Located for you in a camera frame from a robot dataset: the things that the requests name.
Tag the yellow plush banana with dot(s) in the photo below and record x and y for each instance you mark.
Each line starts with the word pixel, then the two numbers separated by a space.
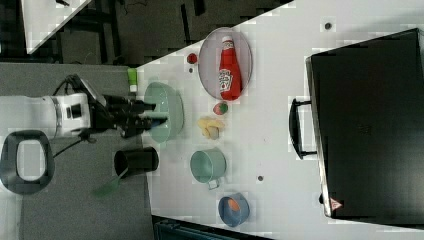
pixel 210 127

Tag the plush strawberry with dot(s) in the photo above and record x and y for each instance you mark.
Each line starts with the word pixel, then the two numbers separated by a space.
pixel 220 108

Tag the black toaster oven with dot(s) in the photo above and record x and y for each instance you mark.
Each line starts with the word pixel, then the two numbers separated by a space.
pixel 367 103

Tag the green spatula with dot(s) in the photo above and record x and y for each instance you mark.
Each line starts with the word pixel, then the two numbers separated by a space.
pixel 109 187

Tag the red plush ketchup bottle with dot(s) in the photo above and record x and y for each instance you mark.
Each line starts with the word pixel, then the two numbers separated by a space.
pixel 229 75

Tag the blue bowl with orange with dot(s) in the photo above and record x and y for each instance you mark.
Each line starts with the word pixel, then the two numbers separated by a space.
pixel 234 209

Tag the green and white bottle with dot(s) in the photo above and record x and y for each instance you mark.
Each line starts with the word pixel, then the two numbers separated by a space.
pixel 132 79

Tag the grey round plate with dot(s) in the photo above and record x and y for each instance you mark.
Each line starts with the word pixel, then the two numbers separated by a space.
pixel 209 59

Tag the small red plush tomato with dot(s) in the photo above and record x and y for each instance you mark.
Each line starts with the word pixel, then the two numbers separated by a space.
pixel 192 58

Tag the black cylindrical holder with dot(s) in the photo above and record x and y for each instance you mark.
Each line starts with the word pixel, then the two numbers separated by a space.
pixel 136 161

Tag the green plastic colander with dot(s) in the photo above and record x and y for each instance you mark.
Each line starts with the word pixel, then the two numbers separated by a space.
pixel 169 105

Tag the green metal mug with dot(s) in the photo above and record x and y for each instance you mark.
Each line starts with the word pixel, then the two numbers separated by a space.
pixel 208 166

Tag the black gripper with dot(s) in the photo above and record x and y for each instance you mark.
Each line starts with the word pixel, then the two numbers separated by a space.
pixel 120 113

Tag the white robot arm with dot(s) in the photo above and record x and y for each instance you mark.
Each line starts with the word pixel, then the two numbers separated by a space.
pixel 77 115

